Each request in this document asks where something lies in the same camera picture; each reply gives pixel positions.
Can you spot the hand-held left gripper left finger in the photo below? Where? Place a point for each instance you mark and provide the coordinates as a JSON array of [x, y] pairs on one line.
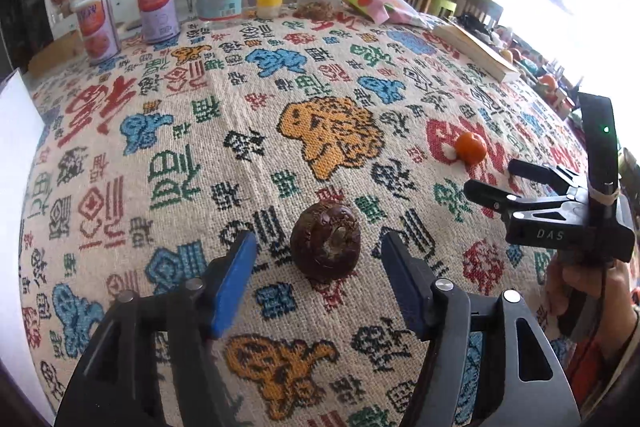
[[232, 287]]

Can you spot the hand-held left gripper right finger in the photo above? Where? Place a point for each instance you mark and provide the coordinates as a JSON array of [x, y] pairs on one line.
[[407, 287]]

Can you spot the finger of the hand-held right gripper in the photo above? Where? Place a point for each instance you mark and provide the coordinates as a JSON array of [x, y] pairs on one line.
[[550, 176], [500, 202]]

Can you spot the small orange mandarin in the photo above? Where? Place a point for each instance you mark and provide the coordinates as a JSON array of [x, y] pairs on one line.
[[471, 148]]

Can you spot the dark brown wrinkled fruit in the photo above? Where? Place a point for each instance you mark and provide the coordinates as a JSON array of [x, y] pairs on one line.
[[325, 241]]

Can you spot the person's right forearm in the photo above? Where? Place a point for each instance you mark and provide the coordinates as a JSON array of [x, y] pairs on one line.
[[612, 369]]

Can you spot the person's right hand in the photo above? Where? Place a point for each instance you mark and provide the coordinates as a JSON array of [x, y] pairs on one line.
[[617, 289]]

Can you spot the orange fruit on shelf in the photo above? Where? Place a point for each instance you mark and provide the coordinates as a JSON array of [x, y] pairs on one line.
[[547, 81]]

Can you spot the yellow fruit on shelf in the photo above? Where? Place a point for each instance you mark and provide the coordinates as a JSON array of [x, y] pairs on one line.
[[510, 55]]

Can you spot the patterned woven tablecloth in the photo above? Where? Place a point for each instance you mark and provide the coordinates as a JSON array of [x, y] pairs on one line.
[[200, 157]]

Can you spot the thick paperback book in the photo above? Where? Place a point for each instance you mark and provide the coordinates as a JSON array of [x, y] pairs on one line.
[[480, 52]]

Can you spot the pink and green snack bag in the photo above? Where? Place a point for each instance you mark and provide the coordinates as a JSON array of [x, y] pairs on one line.
[[385, 7]]

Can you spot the white board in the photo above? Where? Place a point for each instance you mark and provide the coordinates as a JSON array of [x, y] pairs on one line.
[[17, 207]]

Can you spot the dried brown husk fruit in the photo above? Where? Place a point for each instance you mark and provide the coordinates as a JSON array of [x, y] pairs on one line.
[[315, 11]]

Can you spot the small yellow-lidded jar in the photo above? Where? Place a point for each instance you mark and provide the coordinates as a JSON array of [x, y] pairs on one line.
[[269, 4]]

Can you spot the purple labelled tin can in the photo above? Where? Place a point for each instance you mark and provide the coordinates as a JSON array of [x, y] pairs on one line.
[[157, 7]]

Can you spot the pink labelled tin can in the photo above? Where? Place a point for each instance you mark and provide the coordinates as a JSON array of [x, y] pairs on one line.
[[97, 29]]

